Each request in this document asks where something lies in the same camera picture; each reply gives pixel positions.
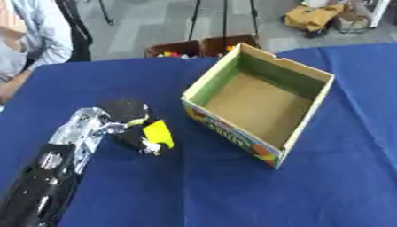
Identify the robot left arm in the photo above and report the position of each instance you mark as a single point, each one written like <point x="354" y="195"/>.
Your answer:
<point x="57" y="159"/>

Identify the person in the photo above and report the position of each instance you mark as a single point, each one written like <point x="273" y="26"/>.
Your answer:
<point x="28" y="41"/>

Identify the yellow block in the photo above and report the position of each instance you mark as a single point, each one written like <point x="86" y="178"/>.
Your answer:
<point x="158" y="133"/>

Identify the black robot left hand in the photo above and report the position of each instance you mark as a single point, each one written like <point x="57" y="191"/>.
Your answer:
<point x="126" y="113"/>

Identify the tan cardboard box green inside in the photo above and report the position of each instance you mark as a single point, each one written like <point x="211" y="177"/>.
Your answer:
<point x="258" y="103"/>

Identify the black tripod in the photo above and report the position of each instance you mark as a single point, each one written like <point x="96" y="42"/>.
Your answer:
<point x="224" y="19"/>

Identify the cardboard box on floor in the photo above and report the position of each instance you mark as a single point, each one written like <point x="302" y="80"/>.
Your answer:
<point x="351" y="20"/>

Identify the brown box of toys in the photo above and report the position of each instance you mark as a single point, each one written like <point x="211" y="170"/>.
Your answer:
<point x="227" y="44"/>
<point x="173" y="49"/>

